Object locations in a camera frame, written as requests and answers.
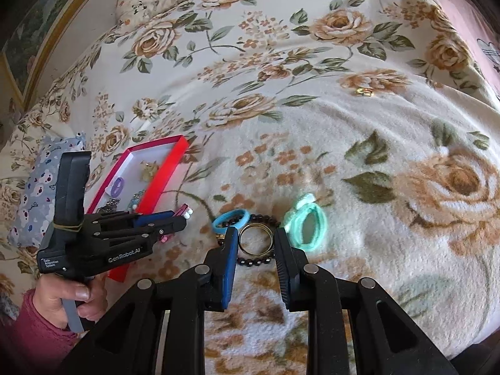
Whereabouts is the purple hair clip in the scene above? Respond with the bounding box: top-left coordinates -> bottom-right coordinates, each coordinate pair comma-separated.
108,177 -> 125,198

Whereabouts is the blue silicone ring bracelet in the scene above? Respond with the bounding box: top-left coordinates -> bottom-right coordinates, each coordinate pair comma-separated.
211,208 -> 251,236

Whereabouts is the thin gold bangle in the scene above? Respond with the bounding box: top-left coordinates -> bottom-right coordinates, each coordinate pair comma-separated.
238,222 -> 274,258

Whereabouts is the red shallow cardboard box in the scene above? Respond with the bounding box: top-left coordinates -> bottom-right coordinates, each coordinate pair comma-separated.
85,134 -> 190,284

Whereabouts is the dark bead bracelet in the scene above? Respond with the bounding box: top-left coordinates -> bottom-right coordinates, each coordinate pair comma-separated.
217,213 -> 283,268

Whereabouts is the blue bear print pillow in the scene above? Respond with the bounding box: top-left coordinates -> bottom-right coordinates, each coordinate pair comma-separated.
7,133 -> 86,248

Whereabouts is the person's left hand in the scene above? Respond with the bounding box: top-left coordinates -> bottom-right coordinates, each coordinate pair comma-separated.
32,273 -> 108,329

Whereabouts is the maroon sleeve left forearm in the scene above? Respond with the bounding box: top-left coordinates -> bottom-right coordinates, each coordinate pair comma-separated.
1,289 -> 78,374

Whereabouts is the pink bedsheet with drawings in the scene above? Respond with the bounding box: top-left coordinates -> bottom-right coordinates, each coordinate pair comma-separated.
436,0 -> 499,94

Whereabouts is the floral cream bed blanket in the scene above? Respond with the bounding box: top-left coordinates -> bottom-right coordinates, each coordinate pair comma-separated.
1,0 -> 499,357

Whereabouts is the silver bead chain bracelet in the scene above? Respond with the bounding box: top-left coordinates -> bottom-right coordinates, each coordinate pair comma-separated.
97,197 -> 121,214

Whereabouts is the pastel crystal bead bracelet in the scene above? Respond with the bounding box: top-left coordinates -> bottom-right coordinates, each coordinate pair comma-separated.
126,189 -> 147,210

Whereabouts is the gold framed wall painting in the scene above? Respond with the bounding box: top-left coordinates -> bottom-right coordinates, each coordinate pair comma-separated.
2,0 -> 87,105

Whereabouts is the pink heart hair clip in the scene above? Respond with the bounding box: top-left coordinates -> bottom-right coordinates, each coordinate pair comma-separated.
160,203 -> 193,243

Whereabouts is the mint green hair tie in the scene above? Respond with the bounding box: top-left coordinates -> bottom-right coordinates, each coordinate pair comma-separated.
279,192 -> 328,251

